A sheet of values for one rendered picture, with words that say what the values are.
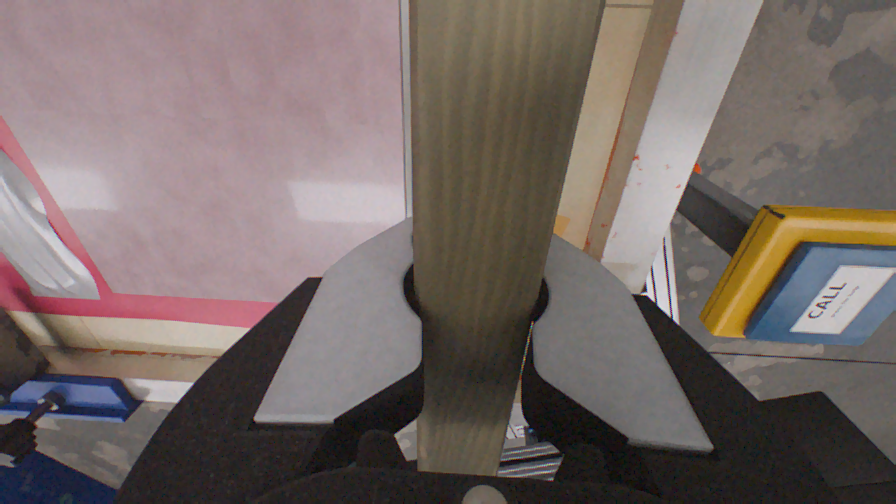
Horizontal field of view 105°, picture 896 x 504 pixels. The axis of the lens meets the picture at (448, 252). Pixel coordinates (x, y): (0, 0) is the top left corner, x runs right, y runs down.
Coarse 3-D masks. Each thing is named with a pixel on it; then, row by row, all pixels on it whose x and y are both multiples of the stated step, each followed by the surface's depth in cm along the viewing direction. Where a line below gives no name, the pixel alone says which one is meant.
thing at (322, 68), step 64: (0, 0) 21; (64, 0) 21; (128, 0) 21; (192, 0) 21; (256, 0) 21; (320, 0) 20; (384, 0) 20; (0, 64) 23; (64, 64) 23; (128, 64) 23; (192, 64) 23; (256, 64) 22; (320, 64) 22; (384, 64) 22
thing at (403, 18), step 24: (408, 0) 10; (408, 24) 10; (408, 48) 11; (408, 72) 11; (408, 96) 12; (408, 120) 12; (408, 144) 12; (408, 168) 13; (408, 192) 13; (408, 216) 14
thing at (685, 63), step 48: (672, 0) 18; (720, 0) 17; (672, 48) 18; (720, 48) 18; (672, 96) 19; (720, 96) 19; (624, 144) 22; (672, 144) 20; (624, 192) 22; (672, 192) 22; (624, 240) 24; (144, 384) 36; (192, 384) 36
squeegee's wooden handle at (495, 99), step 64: (448, 0) 5; (512, 0) 5; (576, 0) 5; (448, 64) 5; (512, 64) 5; (576, 64) 5; (448, 128) 6; (512, 128) 6; (576, 128) 6; (448, 192) 6; (512, 192) 6; (448, 256) 7; (512, 256) 7; (448, 320) 8; (512, 320) 8; (448, 384) 9; (512, 384) 9; (448, 448) 11
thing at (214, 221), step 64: (0, 128) 26; (64, 128) 25; (128, 128) 25; (192, 128) 25; (256, 128) 25; (320, 128) 24; (384, 128) 24; (64, 192) 28; (128, 192) 28; (192, 192) 28; (256, 192) 27; (320, 192) 27; (384, 192) 27; (0, 256) 32; (128, 256) 31; (192, 256) 31; (256, 256) 31; (320, 256) 30; (192, 320) 36; (256, 320) 35
